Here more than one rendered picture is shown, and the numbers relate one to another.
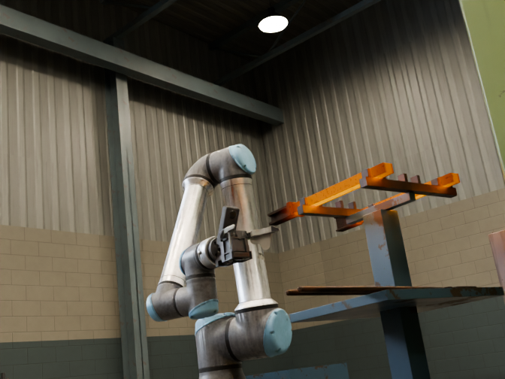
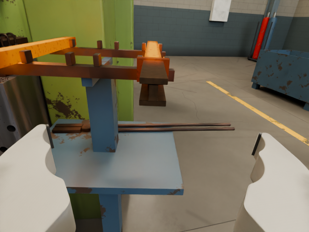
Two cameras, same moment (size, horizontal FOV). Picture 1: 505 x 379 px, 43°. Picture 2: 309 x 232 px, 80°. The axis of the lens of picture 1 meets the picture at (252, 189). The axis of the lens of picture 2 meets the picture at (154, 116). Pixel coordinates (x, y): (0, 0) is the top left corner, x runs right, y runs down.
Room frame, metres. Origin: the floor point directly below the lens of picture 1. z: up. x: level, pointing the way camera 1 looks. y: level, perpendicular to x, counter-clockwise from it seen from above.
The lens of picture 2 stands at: (1.78, 0.06, 1.09)
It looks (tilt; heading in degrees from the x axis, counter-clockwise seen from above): 27 degrees down; 216
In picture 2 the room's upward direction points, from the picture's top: 3 degrees clockwise
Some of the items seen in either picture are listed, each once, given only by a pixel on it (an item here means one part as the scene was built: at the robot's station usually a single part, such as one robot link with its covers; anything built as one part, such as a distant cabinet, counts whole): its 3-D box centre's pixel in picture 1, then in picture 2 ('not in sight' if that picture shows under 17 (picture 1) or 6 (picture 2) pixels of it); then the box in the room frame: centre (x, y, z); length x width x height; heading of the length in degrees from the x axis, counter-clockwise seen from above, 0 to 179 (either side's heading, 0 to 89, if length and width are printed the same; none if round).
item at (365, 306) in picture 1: (397, 304); (106, 148); (1.50, -0.30, 0.76); 0.40 x 0.30 x 0.02; 128
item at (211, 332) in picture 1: (219, 340); not in sight; (2.29, 0.18, 0.79); 0.17 x 0.15 x 0.18; 61
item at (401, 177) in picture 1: (376, 193); (98, 50); (1.50, -0.30, 1.03); 0.23 x 0.06 x 0.02; 38
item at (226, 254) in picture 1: (230, 247); not in sight; (1.80, 0.08, 1.00); 0.12 x 0.08 x 0.09; 38
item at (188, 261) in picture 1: (199, 259); not in sight; (1.93, 0.19, 1.01); 0.12 x 0.09 x 0.10; 38
